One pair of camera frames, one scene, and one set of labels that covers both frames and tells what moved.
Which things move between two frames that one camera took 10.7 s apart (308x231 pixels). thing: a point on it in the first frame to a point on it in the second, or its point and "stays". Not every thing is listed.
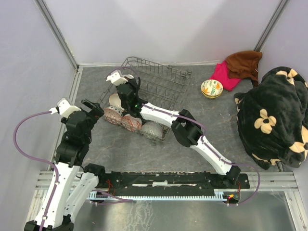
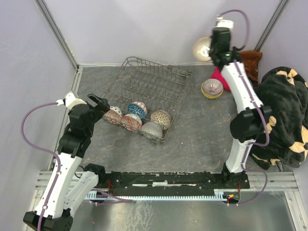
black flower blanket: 272,117 stays
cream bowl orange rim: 115,100 to 201,48
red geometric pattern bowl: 131,123 stays
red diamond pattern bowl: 113,114 stays
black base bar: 169,181 stays
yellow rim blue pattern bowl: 211,96 stays
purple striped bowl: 129,76 to 212,86
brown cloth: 244,65 stays
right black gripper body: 132,86 to 211,52
